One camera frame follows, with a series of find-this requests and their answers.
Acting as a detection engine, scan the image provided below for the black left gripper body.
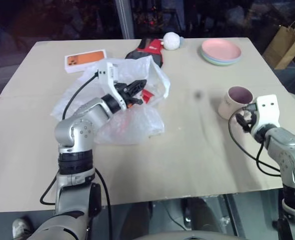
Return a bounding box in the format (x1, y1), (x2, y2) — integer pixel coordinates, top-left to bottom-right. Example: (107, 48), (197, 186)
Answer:
(114, 81), (136, 106)

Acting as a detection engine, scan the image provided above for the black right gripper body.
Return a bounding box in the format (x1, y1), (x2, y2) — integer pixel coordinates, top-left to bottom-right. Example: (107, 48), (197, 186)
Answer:
(244, 110), (256, 131)

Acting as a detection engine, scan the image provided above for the transparent plastic bag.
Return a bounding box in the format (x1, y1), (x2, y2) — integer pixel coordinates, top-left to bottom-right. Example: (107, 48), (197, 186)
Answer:
(49, 55), (172, 146)

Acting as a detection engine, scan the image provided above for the red object inside bag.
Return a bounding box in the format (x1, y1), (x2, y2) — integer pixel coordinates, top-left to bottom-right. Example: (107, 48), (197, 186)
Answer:
(141, 89), (155, 105)

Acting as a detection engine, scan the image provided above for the brown paper bag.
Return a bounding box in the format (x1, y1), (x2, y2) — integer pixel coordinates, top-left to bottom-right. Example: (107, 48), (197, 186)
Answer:
(262, 18), (295, 71)

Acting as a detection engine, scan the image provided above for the white mug purple inside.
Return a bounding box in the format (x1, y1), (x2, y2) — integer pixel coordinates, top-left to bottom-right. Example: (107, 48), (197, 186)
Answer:
(217, 85), (254, 120)

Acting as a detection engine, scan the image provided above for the red and black pouch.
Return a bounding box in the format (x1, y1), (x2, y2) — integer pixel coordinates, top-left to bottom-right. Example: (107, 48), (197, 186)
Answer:
(124, 38), (165, 70)

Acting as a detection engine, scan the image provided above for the orange and white phone box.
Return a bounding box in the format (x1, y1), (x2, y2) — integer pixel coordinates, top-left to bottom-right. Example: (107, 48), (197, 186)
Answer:
(64, 48), (107, 75)

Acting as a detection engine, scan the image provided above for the white plush ball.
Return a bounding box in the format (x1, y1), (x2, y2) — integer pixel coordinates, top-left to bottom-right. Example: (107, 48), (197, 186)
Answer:
(162, 32), (181, 51)

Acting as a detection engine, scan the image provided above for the blue plate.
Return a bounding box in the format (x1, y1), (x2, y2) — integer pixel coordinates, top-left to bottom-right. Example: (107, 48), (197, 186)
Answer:
(203, 56), (239, 67)

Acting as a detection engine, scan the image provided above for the green plate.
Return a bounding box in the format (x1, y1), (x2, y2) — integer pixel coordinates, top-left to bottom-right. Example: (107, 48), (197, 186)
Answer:
(200, 49), (242, 64)

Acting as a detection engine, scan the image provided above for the pink plate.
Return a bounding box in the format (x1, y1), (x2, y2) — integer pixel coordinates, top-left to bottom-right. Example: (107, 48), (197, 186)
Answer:
(201, 39), (243, 60)

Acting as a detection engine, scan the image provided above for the white shoe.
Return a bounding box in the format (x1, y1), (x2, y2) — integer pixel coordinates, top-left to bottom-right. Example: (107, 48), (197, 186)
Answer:
(11, 217), (31, 240)

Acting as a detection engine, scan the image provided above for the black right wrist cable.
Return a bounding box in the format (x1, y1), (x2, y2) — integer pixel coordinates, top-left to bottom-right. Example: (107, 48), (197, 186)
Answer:
(228, 103), (284, 179)

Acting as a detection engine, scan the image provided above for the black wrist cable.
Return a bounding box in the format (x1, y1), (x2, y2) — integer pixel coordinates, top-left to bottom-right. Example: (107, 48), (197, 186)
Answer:
(228, 103), (284, 179)
(61, 71), (101, 121)

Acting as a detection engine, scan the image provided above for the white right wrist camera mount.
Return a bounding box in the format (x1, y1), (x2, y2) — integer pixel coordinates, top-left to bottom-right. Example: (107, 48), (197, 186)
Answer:
(251, 94), (281, 141)

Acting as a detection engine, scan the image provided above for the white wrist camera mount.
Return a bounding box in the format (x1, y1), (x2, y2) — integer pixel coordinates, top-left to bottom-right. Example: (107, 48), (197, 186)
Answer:
(96, 61), (127, 111)
(251, 94), (281, 141)

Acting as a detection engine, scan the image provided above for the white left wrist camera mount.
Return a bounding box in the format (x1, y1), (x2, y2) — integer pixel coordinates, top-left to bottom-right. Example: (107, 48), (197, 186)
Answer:
(96, 61), (127, 111)

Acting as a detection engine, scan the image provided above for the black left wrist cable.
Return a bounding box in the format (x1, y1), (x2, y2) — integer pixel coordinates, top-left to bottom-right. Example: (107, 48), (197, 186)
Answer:
(61, 71), (101, 121)

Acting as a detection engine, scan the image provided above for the grey window frame post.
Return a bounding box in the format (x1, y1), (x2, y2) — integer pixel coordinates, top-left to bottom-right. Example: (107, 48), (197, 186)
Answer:
(114, 0), (135, 40)

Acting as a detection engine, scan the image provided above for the metal table frame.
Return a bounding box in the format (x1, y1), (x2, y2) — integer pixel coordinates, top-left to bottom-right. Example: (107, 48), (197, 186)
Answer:
(182, 194), (241, 237)

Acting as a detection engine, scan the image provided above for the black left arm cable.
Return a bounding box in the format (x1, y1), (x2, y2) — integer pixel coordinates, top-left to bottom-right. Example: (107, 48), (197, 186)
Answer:
(39, 168), (113, 240)

